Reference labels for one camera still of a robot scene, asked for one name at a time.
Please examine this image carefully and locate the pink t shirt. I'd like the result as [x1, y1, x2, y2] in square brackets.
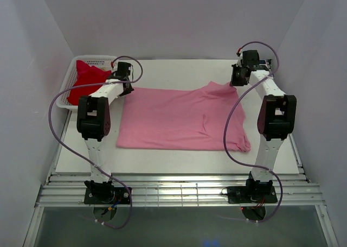
[116, 81, 251, 153]

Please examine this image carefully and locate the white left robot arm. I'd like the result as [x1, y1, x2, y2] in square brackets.
[76, 62, 133, 203]

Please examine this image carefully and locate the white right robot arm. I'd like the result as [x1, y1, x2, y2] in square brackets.
[230, 49, 297, 202]

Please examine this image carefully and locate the white plastic mesh basket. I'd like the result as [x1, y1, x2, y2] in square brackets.
[56, 55, 116, 111]

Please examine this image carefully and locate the red t shirt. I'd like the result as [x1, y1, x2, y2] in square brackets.
[67, 60, 111, 106]

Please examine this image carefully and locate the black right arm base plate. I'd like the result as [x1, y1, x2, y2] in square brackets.
[221, 186, 278, 204]

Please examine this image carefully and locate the aluminium rail frame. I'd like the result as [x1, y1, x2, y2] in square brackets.
[36, 173, 325, 207]

